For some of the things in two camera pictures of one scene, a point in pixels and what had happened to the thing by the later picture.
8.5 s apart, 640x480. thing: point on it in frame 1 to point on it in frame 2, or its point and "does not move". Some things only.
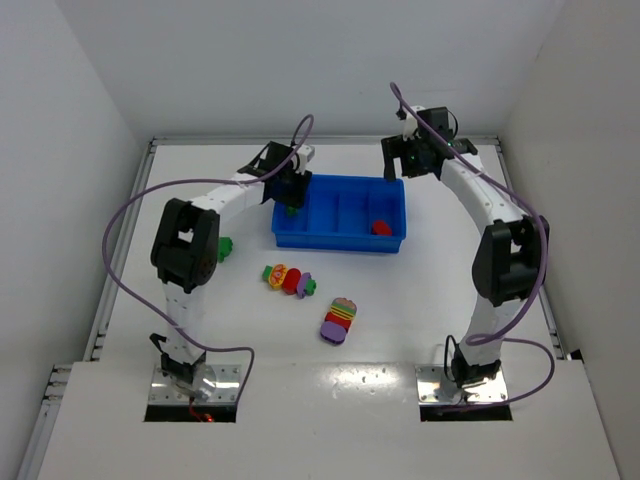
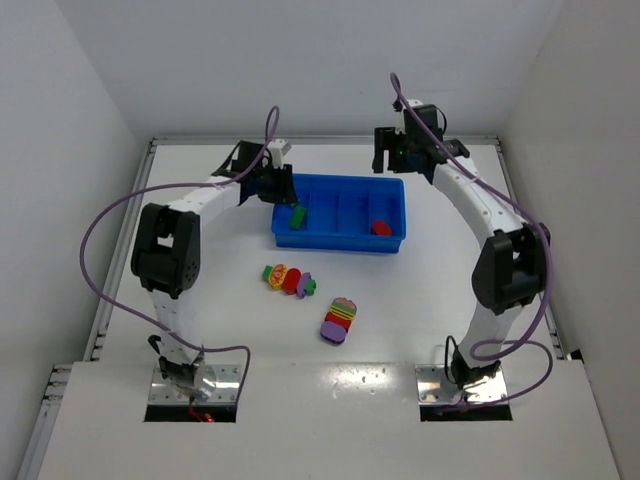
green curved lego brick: x=225 y=247 to x=297 y=218
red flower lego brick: x=381 y=228 does not move
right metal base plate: x=434 y=388 does not move
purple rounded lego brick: x=332 y=332 does not move
